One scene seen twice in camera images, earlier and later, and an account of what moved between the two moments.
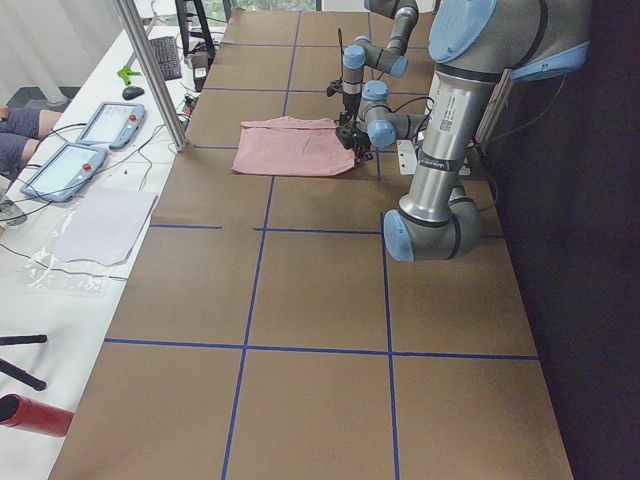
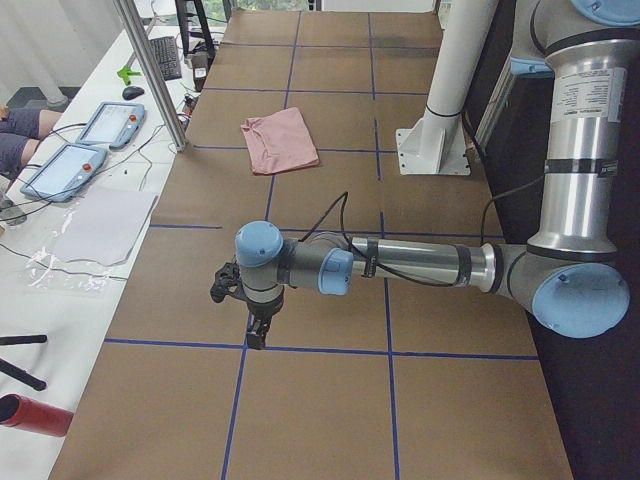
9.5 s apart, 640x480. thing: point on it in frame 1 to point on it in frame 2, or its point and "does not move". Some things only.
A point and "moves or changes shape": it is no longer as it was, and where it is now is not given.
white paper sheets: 101,225 does not move
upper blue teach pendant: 114,124 does not move
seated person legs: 20,132 does not move
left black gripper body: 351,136 to 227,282
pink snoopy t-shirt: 291,146 moves or changes shape
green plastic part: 125,72 does not move
